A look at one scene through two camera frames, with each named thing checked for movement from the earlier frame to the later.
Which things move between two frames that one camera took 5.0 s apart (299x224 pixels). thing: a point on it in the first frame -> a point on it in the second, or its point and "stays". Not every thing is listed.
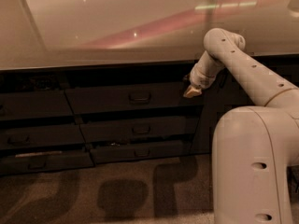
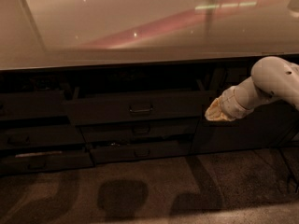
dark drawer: (63, 134) stays
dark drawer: (141, 153) stays
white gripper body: (199, 79) -> (229, 103)
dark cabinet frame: (62, 118) stays
